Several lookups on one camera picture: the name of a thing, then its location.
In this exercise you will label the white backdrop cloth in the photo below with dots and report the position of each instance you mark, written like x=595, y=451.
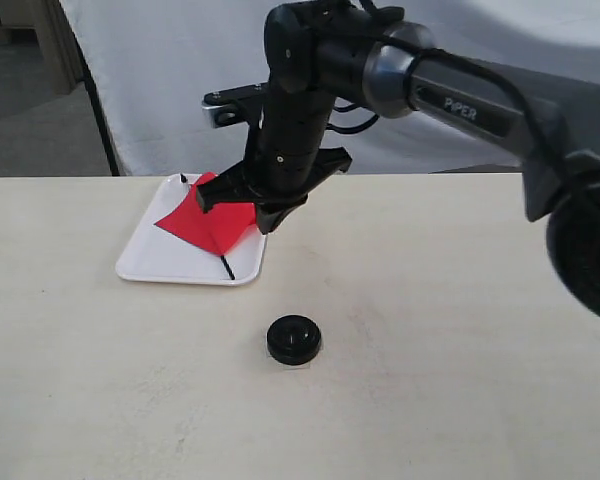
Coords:
x=153, y=61

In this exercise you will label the wooden furniture in background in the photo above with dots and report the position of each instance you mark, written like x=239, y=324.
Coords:
x=45, y=24

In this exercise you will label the black backdrop stand pole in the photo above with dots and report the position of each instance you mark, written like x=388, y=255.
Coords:
x=99, y=116

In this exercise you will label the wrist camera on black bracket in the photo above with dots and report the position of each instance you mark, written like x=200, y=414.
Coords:
x=234, y=106

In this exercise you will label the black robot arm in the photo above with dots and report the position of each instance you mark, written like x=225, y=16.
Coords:
x=319, y=52

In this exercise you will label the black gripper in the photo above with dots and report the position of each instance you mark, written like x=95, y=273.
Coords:
x=276, y=187

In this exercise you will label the black round flag base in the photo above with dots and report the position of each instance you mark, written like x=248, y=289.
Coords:
x=293, y=340

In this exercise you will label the white rectangular plastic tray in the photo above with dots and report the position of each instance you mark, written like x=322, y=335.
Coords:
x=154, y=255

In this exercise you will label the red flag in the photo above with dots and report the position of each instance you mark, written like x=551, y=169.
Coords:
x=217, y=231

